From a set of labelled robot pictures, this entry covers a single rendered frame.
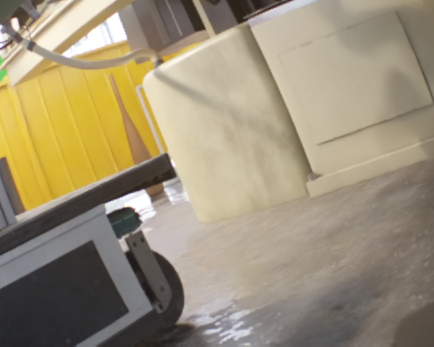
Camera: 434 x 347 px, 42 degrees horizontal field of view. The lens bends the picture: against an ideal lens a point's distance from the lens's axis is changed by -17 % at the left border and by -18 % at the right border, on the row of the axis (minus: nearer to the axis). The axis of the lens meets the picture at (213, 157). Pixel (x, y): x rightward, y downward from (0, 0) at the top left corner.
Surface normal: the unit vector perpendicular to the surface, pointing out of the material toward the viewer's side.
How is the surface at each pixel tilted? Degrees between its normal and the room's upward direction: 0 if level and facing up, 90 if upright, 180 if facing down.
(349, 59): 90
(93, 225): 90
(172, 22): 90
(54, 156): 90
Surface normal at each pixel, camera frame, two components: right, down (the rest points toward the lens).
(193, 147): -0.65, 0.32
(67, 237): 0.77, -0.29
